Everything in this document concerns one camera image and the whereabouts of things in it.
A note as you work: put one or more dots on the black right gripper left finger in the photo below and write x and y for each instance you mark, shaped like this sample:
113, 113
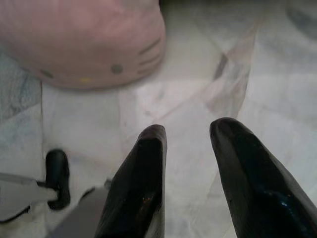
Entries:
138, 188

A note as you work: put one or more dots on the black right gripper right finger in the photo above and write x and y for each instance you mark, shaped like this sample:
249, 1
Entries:
255, 188

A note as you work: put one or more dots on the pink cat face pillow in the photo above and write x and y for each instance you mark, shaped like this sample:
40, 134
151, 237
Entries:
74, 42

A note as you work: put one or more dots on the robot silver right leg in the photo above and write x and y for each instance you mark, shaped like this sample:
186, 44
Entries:
22, 196

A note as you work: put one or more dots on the robot black right foot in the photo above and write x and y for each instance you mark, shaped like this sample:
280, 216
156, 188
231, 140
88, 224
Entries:
58, 168

